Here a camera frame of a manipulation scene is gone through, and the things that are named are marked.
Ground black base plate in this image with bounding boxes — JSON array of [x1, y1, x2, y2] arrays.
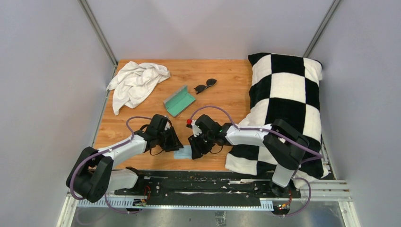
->
[[114, 170, 301, 207]]

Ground aluminium frame post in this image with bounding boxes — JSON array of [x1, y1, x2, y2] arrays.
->
[[78, 0, 118, 68], [303, 0, 342, 58]]

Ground white crumpled cloth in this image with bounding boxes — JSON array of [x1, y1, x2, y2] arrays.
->
[[107, 61, 171, 115]]

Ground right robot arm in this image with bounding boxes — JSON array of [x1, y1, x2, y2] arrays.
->
[[186, 114, 309, 198]]

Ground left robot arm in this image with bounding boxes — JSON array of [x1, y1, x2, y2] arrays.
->
[[66, 114, 183, 203]]

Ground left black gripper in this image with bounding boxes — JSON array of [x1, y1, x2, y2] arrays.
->
[[157, 126, 183, 152]]

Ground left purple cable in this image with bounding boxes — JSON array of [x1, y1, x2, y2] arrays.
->
[[69, 116, 154, 215]]

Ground white slotted cable duct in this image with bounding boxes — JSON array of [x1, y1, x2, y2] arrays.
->
[[74, 197, 274, 211]]

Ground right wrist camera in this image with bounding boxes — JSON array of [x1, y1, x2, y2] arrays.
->
[[186, 119, 202, 137]]

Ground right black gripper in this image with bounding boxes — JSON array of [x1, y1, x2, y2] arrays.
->
[[188, 131, 215, 160]]

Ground right aluminium frame post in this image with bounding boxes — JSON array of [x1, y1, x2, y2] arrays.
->
[[303, 0, 342, 58]]

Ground light blue lens cloth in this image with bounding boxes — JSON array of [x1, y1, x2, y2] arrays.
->
[[174, 145, 192, 159]]

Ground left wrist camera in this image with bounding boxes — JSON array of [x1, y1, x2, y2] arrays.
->
[[164, 121, 172, 131]]

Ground left aluminium frame post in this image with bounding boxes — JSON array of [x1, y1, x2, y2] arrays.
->
[[78, 0, 118, 68]]

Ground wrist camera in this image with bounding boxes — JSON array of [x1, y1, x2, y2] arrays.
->
[[186, 119, 202, 137], [164, 121, 172, 131]]

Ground black white checkered blanket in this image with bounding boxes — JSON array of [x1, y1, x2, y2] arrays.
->
[[225, 52, 329, 182]]

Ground grey glasses case green lining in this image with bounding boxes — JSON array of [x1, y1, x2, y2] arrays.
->
[[163, 85, 196, 117]]

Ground black sunglasses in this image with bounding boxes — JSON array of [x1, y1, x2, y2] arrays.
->
[[194, 79, 217, 94]]

